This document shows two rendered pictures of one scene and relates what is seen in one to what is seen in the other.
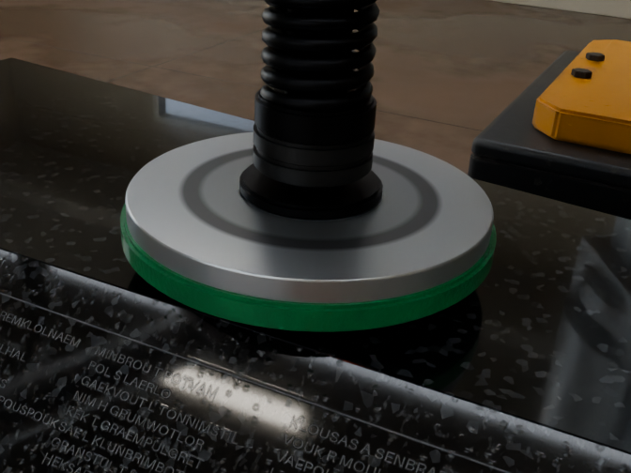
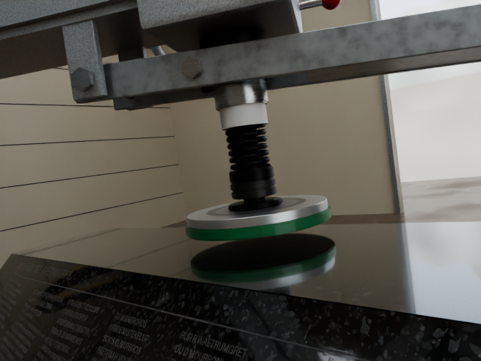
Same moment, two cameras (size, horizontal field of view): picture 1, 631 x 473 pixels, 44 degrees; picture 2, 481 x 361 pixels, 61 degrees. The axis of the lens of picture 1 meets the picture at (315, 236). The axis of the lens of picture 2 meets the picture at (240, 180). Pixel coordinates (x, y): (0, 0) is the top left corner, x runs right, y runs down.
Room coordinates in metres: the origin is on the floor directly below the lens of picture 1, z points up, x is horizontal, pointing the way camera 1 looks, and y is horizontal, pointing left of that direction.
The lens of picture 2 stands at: (1.03, 0.11, 0.95)
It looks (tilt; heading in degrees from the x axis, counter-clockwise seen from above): 3 degrees down; 192
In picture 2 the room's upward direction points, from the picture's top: 8 degrees counter-clockwise
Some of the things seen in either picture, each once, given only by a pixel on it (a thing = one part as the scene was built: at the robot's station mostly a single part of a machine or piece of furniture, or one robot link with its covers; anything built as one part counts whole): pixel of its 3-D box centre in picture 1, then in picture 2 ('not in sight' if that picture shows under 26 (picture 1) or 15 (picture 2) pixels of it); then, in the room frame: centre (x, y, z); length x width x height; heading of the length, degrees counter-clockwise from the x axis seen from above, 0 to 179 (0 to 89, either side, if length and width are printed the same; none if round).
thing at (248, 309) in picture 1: (310, 205); (256, 212); (0.42, 0.00, 0.86); 0.22 x 0.22 x 0.04
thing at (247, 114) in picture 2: not in sight; (243, 115); (0.42, 0.00, 1.01); 0.07 x 0.07 x 0.04
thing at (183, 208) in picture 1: (310, 199); (256, 210); (0.42, 0.00, 0.86); 0.21 x 0.21 x 0.01
